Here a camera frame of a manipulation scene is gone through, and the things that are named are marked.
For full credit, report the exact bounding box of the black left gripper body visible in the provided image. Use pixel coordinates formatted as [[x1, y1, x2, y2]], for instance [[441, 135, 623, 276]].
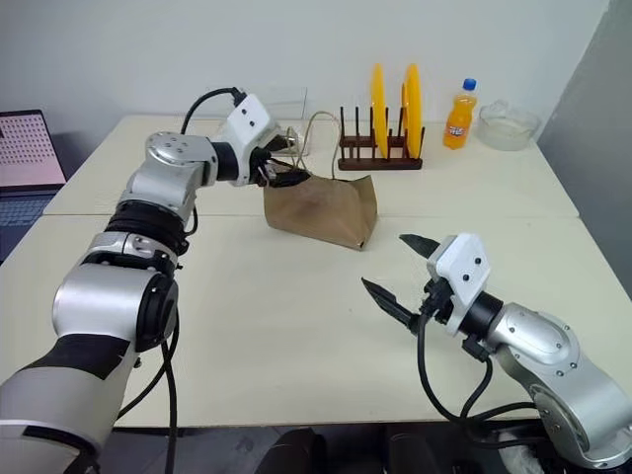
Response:
[[248, 131, 293, 190]]

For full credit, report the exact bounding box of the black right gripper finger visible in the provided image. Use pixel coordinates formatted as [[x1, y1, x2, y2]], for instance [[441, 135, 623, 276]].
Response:
[[398, 233, 441, 262], [360, 276, 424, 338]]

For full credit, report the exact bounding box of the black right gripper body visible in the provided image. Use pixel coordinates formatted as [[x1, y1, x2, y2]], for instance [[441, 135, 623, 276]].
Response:
[[419, 277, 456, 326]]

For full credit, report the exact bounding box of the brown paper bag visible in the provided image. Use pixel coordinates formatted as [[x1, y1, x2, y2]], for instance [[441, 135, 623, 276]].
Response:
[[262, 111, 379, 253]]

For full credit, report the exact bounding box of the dark wooden dish rack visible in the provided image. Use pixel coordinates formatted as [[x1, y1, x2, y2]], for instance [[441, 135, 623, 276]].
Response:
[[337, 104, 426, 172]]

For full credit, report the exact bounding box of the yellow plate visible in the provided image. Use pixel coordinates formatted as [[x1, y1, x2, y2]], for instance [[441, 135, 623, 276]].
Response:
[[370, 62, 388, 161], [401, 62, 425, 161]]

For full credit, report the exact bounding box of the orange soda bottle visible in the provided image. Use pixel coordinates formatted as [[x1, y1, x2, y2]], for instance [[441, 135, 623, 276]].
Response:
[[441, 77, 480, 151]]

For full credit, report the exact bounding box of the clear glass bowl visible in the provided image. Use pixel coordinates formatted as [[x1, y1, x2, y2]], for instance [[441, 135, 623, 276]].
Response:
[[477, 99, 543, 152]]

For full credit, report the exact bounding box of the dark rounded shape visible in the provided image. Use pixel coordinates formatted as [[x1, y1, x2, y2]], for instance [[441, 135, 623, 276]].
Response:
[[265, 427, 328, 474]]

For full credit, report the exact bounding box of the open laptop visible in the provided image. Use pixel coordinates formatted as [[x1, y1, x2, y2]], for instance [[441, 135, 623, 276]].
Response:
[[0, 109, 69, 264]]

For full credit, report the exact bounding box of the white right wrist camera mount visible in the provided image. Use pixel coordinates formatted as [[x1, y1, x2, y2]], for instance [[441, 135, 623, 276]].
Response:
[[426, 232, 492, 340]]

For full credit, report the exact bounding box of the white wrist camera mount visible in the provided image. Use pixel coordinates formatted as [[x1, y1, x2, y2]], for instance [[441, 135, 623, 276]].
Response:
[[426, 232, 492, 340], [215, 93, 279, 188]]

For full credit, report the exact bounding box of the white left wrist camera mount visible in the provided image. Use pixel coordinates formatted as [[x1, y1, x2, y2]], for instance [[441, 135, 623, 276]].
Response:
[[215, 93, 279, 188]]

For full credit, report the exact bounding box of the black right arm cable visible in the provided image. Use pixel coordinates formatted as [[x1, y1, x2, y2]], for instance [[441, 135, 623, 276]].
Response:
[[416, 308, 542, 436]]

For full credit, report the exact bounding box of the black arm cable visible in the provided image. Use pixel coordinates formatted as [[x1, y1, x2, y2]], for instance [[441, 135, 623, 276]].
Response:
[[416, 308, 542, 436], [114, 325, 181, 474], [180, 87, 248, 135]]

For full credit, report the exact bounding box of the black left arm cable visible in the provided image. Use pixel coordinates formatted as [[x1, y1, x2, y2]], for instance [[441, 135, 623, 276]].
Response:
[[180, 87, 248, 135], [114, 325, 181, 474]]

